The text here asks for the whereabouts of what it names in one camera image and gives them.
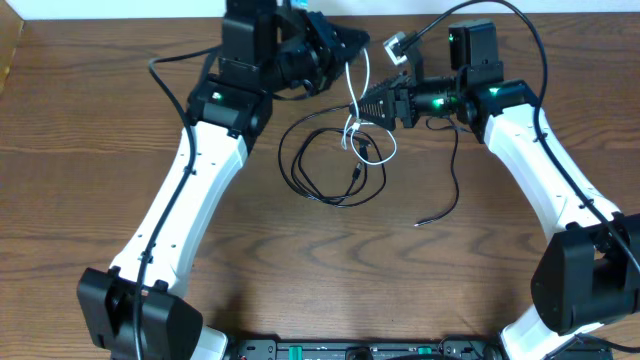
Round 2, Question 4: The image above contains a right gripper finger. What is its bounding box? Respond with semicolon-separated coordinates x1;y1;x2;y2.
367;72;410;95
349;86;397;131

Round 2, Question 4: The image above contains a white usb cable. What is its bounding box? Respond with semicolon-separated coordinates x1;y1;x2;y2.
340;47;399;167

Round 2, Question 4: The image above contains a thin black usb cable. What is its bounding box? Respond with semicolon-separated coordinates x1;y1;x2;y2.
277;103;461;229

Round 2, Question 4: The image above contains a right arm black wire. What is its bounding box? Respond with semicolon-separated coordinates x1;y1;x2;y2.
399;0;640;274

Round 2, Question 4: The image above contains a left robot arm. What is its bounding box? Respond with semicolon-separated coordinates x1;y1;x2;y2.
77;1;370;359

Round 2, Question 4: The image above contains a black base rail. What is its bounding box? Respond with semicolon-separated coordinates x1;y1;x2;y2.
219;337;614;360

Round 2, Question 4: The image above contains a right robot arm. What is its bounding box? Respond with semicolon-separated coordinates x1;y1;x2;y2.
350;50;639;359

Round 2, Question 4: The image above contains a cardboard box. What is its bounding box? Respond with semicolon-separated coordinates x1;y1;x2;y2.
0;0;24;93

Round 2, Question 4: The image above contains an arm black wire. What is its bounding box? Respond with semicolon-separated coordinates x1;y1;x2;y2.
399;0;640;274
132;44;224;360

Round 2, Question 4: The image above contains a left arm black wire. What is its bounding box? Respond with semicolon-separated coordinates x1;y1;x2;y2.
132;44;224;360

